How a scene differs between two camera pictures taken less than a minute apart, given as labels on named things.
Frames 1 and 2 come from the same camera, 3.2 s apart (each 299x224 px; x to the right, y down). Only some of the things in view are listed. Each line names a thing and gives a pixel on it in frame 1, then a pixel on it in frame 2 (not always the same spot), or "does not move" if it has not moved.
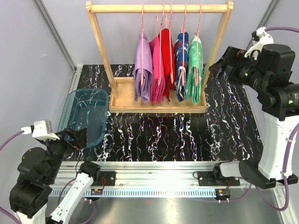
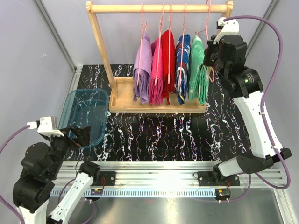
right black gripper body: x=229 y=64 -> x=209 y=55
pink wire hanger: x=196 y=73 -> x=207 y=28
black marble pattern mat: x=228 y=131 does not move
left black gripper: x=69 y=139 does not move
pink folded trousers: x=158 y=86 does not move
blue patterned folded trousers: x=181 y=54 does not move
